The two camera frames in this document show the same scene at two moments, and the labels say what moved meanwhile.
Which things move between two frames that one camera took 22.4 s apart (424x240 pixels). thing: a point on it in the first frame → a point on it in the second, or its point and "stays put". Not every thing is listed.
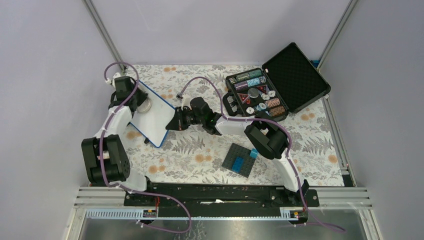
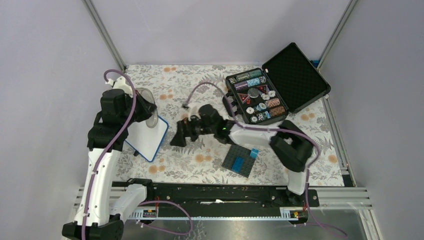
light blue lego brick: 254,153 stays put
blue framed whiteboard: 152,123 → 145,140
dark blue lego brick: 238,164 stays put
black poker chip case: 287,82 stays put
